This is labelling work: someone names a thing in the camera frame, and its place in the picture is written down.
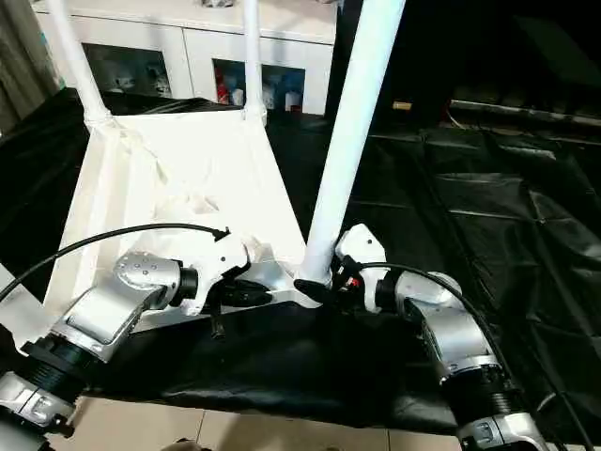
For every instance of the white plastic table top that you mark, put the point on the white plastic table top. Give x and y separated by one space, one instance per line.
188 155

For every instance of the white plastic table leg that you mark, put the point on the white plastic table leg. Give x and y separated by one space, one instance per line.
19 305
253 56
361 94
77 56

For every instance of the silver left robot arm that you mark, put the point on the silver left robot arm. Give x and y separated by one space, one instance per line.
103 310

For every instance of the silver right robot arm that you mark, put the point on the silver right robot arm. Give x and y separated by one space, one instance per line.
451 329

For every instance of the black work mat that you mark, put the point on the black work mat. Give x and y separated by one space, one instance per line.
493 211

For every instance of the small yellow label tag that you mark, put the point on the small yellow label tag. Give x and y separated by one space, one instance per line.
402 105

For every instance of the red white bottle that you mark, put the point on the red white bottle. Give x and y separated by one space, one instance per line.
223 91

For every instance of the white glass door cabinet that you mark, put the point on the white glass door cabinet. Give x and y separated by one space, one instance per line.
141 42

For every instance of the grey curtain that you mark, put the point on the grey curtain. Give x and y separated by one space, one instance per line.
23 70

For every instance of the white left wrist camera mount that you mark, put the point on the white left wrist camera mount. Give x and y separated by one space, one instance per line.
225 253

